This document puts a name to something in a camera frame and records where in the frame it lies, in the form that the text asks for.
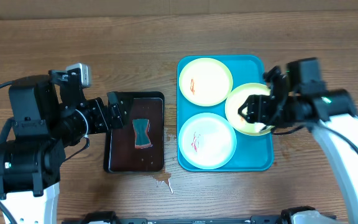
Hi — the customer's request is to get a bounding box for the teal orange sponge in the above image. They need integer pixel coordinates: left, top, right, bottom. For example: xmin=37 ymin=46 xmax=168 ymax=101
xmin=132 ymin=119 xmax=152 ymax=149

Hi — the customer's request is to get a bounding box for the yellow plate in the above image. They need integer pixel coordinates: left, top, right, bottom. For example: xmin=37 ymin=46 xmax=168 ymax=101
xmin=225 ymin=83 xmax=272 ymax=136
xmin=178 ymin=58 xmax=233 ymax=106

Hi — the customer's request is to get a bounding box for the light blue plate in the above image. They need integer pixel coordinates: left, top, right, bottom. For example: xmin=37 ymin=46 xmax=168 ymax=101
xmin=178 ymin=113 xmax=237 ymax=170

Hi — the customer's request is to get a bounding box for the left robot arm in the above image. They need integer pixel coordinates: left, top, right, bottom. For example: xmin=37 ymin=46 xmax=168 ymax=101
xmin=0 ymin=71 xmax=133 ymax=223

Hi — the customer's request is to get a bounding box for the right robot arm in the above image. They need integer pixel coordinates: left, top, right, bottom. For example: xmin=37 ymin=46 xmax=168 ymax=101
xmin=237 ymin=58 xmax=358 ymax=223

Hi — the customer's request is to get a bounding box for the teal plastic tray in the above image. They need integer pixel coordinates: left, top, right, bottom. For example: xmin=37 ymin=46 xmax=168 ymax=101
xmin=177 ymin=55 xmax=274 ymax=172

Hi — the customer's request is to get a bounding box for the black rectangular tray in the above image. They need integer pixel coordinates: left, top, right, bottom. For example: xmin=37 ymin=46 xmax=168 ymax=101
xmin=103 ymin=91 xmax=165 ymax=173

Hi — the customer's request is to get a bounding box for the yellow plate top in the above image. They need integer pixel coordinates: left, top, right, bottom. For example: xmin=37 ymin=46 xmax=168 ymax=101
xmin=178 ymin=58 xmax=233 ymax=106

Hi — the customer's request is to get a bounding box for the black base frame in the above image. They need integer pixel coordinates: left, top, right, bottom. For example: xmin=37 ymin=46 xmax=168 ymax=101
xmin=61 ymin=205 xmax=338 ymax=224

